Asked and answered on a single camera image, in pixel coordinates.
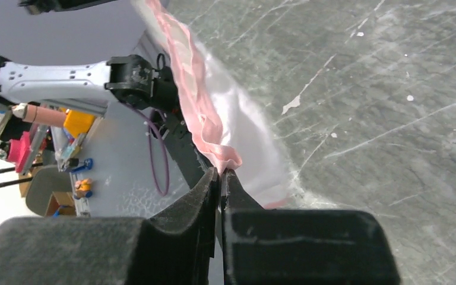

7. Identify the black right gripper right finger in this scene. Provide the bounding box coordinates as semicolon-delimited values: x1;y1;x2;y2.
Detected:
220;170;400;284

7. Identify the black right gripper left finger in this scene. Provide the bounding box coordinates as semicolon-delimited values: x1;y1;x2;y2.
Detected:
0;168;219;284

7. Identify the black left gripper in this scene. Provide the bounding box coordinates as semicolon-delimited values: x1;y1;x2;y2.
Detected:
18;0;114;15

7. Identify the white pink-trimmed underwear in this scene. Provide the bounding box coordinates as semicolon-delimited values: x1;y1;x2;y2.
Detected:
133;1;290;209

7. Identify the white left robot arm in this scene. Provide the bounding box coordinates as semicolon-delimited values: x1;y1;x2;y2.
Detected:
0;1;179;112

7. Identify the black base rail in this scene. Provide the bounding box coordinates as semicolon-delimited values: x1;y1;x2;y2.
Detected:
164;113;211;188

